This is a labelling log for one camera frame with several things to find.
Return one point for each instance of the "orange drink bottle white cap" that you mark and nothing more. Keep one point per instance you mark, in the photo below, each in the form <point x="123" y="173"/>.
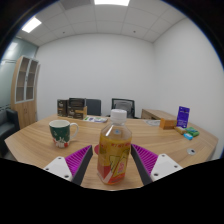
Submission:
<point x="114" y="150"/>

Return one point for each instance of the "black leather sofa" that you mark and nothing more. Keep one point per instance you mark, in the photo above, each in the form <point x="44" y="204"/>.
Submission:
<point x="6" y="128"/>

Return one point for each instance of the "wooden side desk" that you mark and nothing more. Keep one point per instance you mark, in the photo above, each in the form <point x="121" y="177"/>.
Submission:
<point x="156" y="114"/>

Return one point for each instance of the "white round paper sheet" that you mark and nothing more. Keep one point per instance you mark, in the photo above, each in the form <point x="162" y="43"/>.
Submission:
<point x="152" y="122"/>

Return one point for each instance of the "orange wooden box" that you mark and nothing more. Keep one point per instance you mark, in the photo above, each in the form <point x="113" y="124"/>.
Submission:
<point x="167" y="124"/>

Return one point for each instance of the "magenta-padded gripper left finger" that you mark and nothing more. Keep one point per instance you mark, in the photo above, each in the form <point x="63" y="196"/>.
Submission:
<point x="59" y="166"/>

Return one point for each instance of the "grey ceiling air vent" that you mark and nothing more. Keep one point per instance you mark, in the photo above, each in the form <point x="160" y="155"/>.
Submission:
<point x="75" y="3"/>

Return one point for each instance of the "green white-lined christmas mug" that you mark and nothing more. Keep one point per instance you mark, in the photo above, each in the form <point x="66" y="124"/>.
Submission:
<point x="60" y="133"/>

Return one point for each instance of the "small yellow-brown box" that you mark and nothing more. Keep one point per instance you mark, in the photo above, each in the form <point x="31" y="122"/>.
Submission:
<point x="180" y="130"/>

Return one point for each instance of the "brown and tan box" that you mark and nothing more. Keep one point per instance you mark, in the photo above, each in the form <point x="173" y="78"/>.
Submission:
<point x="77" y="113"/>

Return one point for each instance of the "small white round disc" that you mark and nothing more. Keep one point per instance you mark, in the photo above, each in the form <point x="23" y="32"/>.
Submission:
<point x="191" y="151"/>

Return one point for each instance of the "small ceiling light panel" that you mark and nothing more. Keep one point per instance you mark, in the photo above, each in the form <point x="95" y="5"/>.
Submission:
<point x="31" y="24"/>

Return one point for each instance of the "tall dark brown box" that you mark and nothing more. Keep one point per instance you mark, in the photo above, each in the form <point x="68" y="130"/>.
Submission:
<point x="62" y="108"/>

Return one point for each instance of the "white printed leaflet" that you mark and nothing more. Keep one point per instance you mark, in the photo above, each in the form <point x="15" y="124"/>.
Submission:
<point x="95" y="119"/>

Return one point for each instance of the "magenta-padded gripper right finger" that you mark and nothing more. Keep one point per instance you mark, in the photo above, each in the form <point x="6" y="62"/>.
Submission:
<point x="165" y="166"/>

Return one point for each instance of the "small light blue box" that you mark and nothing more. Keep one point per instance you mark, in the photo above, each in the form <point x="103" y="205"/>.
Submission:
<point x="188" y="136"/>

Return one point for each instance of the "upright purple box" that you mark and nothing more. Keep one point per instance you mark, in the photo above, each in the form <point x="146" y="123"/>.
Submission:
<point x="183" y="116"/>

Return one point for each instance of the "large square ceiling light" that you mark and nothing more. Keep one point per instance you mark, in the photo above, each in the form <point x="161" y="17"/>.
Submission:
<point x="111" y="2"/>

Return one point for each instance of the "green flat box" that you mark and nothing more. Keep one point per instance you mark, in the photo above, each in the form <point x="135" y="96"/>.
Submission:
<point x="192" y="132"/>

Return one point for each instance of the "flat round red coaster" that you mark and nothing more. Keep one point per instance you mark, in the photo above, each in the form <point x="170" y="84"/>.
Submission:
<point x="96" y="149"/>

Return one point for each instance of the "wooden glass-door shelf cabinet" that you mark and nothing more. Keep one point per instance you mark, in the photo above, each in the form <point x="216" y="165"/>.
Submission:
<point x="26" y="106"/>

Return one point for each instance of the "grey padded office chair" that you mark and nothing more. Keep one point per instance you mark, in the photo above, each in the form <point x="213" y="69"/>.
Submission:
<point x="94" y="107"/>

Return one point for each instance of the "black mesh office chair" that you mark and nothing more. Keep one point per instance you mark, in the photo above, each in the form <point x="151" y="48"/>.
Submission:
<point x="124" y="105"/>

